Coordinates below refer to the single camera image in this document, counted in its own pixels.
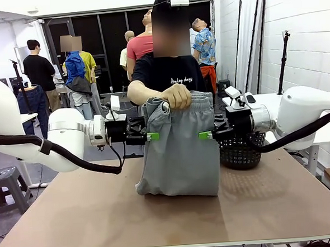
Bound background person khaki trousers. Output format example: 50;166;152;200
21;37;62;113

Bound black mesh basket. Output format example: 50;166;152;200
217;131;269;172

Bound black monitor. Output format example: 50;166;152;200
9;77;24;89

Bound mannequin with yellow shirt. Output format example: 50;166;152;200
79;48;109;118

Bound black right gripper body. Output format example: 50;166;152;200
225;106;254;139

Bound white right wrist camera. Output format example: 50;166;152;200
224;85;242;100

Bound straight black stand pole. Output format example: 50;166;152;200
241;0;267;96
252;0;274;95

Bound black left arm cable sleeve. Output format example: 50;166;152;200
0;125;127;182

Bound person in black t-shirt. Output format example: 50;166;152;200
122;8;208;107

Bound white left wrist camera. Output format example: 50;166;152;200
109;94;121;112

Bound black tripod by jeans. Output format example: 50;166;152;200
9;58;34;117

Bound person's right forearm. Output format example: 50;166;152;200
126;78;167;107

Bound mannequin with hawaiian shirt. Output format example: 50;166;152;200
191;16;220;97

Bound mannequin torso in blue jeans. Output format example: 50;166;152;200
16;83;50;140

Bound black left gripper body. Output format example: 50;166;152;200
104;114;134;147

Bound black right arm cable sleeve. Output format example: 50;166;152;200
248;111;330;155

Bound mannequin with pink top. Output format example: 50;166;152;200
123;8;157;84

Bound bald mannequin cream shirt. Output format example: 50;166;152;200
117;30;139;77

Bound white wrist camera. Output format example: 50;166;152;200
224;85;242;100
109;94;121;112

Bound person's right hand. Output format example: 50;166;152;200
159;85;193;111

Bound grey framed whiteboard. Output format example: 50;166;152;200
13;46;28;75

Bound black arm cable sleeve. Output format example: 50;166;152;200
248;111;330;155
0;125;127;182

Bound grey plastic stool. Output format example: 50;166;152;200
0;165;35;222

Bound dark glass window wall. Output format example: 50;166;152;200
39;0;219;99

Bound cluttered background workbench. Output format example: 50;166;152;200
54;73;70;109

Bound black tripod by brick wall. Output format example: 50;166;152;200
273;30;295;96

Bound grey training pants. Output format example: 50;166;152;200
129;89;223;202

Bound thin curved black pole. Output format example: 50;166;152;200
229;0;258;89

